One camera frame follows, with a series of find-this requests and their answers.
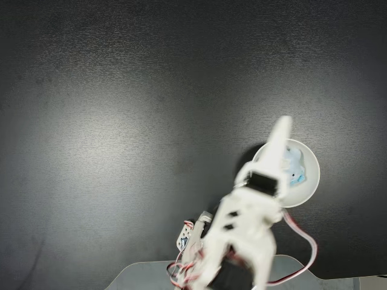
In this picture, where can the skyblue star plush doll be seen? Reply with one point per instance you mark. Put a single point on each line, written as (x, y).
(294, 169)

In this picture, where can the white bowl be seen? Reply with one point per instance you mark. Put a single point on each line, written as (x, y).
(311, 181)

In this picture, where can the grey cloth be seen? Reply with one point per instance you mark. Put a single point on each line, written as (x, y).
(338, 285)

